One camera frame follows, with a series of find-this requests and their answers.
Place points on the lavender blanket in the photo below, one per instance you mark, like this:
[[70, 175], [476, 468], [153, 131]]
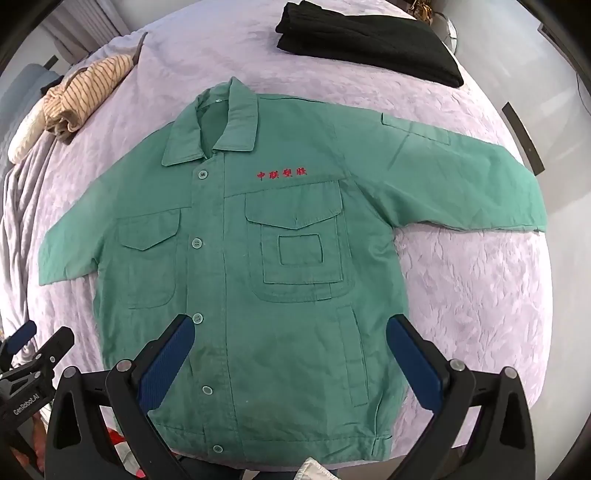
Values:
[[461, 300]]

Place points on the beige striped garment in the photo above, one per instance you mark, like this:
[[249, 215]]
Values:
[[87, 87]]

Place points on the dark strip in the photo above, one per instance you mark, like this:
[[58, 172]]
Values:
[[524, 138]]

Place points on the cream pillow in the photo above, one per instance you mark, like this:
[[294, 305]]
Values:
[[27, 134]]

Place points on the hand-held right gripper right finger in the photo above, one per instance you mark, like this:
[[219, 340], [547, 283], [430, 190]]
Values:
[[411, 362]]

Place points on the grey curtain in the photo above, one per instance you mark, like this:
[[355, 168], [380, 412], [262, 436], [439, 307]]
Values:
[[92, 27]]

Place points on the grey quilted cover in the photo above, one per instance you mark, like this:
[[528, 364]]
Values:
[[23, 87]]

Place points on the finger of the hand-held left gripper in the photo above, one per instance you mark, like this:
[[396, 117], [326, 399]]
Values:
[[60, 344], [23, 336]]

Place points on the red and white cloth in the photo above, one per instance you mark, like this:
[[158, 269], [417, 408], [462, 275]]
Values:
[[124, 457]]

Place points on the golden ornament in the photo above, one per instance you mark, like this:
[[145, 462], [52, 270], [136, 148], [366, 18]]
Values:
[[427, 9]]

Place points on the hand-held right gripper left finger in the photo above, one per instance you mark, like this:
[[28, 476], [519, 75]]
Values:
[[168, 362]]

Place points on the green work jacket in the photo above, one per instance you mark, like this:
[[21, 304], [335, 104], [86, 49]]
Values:
[[277, 323]]

